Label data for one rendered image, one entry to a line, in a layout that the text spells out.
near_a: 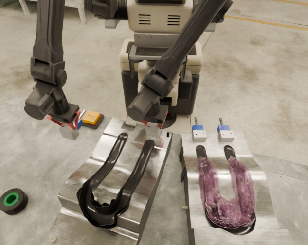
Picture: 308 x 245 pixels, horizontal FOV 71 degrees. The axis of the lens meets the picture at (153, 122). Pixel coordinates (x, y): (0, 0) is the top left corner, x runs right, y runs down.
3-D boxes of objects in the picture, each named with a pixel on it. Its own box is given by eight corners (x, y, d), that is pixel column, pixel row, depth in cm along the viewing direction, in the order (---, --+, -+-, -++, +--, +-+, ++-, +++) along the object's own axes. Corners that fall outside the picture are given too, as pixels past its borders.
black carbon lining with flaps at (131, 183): (120, 134, 87) (117, 118, 80) (158, 144, 84) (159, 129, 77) (73, 220, 65) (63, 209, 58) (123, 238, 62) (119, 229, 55)
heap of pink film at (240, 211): (192, 156, 82) (195, 144, 76) (240, 156, 81) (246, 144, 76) (202, 230, 64) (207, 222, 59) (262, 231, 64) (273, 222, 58)
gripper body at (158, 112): (163, 123, 74) (162, 109, 68) (135, 117, 77) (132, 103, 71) (168, 109, 78) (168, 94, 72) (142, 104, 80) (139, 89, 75)
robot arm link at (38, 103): (65, 67, 60) (36, 58, 60) (43, 95, 53) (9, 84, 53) (70, 97, 70) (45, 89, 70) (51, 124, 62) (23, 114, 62)
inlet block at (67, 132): (81, 113, 90) (77, 104, 86) (91, 115, 89) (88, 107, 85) (63, 137, 82) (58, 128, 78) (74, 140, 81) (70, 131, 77)
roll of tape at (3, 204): (27, 211, 74) (22, 207, 71) (1, 217, 72) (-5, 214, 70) (29, 189, 79) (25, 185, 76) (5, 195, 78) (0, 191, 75)
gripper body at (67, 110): (70, 122, 71) (63, 107, 65) (44, 115, 73) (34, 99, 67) (81, 109, 75) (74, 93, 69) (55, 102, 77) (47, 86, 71)
